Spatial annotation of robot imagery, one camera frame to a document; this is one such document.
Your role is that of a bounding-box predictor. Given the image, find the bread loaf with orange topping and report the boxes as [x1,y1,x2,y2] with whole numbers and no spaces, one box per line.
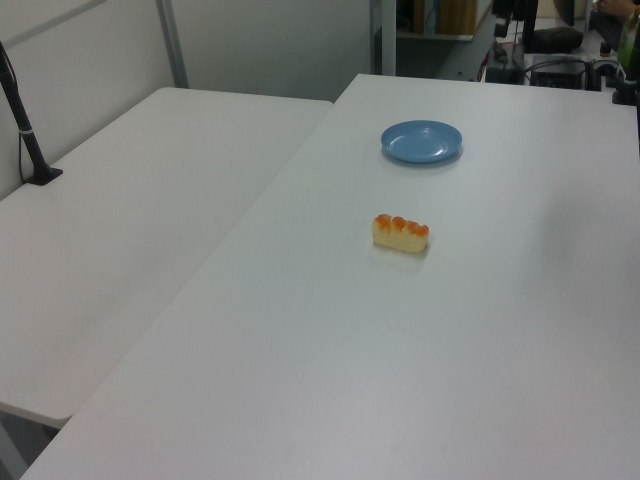
[372,213,430,254]

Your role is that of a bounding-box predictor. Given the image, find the black vertical monitor stand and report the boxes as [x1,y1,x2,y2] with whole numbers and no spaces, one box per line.
[521,0,540,53]

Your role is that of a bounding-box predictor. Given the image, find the small black device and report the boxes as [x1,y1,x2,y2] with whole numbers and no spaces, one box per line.
[485,51,525,85]

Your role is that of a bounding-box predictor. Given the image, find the wooden box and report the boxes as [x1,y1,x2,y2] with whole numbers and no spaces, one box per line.
[412,0,477,36]

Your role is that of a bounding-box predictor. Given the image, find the dark grey rounded pad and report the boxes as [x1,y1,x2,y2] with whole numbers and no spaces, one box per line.
[533,27,585,52]

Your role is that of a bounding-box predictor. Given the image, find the black electronics box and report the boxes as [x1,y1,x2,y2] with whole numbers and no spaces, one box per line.
[528,53,587,90]

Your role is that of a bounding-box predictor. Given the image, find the grey metal table leg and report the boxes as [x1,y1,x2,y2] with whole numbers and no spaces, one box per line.
[372,0,398,77]

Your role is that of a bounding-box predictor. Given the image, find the green bottle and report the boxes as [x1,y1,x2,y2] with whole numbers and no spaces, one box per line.
[616,13,637,77]

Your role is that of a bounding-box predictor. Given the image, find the black table clamp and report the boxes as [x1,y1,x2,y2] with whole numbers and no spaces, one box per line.
[610,73,640,106]

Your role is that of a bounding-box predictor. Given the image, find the blue round plate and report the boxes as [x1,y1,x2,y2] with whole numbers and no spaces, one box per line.
[380,119,463,165]

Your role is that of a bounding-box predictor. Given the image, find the black camera stand pole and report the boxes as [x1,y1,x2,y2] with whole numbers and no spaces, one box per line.
[0,41,64,187]

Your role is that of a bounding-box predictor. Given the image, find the thin black stand cable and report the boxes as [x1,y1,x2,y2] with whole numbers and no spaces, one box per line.
[3,49,39,183]

